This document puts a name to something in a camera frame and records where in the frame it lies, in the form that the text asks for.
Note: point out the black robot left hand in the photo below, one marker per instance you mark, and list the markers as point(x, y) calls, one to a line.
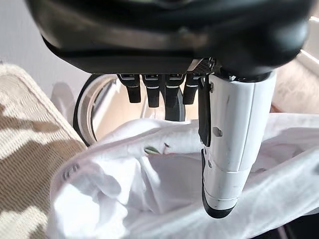
point(162, 32)

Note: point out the white garment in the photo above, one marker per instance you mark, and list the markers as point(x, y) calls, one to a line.
point(174, 174)

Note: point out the round glass washing machine door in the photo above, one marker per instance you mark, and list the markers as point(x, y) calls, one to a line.
point(82, 109)

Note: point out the cream wicker laundry basket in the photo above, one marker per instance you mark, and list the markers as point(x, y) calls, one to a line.
point(27, 149)

